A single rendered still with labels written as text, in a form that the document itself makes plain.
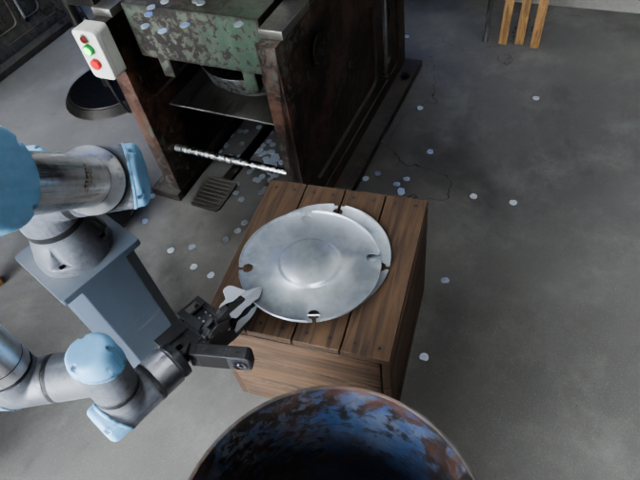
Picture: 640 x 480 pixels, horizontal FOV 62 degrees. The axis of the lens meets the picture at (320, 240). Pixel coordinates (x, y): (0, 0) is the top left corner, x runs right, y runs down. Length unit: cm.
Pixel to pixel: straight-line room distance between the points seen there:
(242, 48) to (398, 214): 54
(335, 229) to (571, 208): 82
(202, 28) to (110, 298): 66
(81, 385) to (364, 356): 47
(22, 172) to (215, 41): 83
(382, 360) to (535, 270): 69
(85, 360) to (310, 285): 43
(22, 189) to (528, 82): 183
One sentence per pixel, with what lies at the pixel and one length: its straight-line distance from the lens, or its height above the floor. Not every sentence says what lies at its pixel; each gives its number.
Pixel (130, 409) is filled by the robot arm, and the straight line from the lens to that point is 95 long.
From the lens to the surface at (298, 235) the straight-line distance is 114.
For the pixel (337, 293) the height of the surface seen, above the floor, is 37.
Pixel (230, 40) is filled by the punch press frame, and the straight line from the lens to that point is 136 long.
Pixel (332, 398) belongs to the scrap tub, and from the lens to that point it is 86.
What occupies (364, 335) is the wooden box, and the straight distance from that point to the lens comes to 101.
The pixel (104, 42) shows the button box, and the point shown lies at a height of 59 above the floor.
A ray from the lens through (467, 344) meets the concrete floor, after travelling 141.
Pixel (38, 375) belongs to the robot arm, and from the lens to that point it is 92.
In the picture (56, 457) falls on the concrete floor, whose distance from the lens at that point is 152.
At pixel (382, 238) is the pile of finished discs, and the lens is 114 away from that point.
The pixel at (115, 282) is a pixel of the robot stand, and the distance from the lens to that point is 118.
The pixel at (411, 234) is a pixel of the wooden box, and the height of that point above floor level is 35.
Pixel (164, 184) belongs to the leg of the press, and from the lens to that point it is 188.
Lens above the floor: 124
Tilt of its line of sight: 51 degrees down
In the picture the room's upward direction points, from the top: 11 degrees counter-clockwise
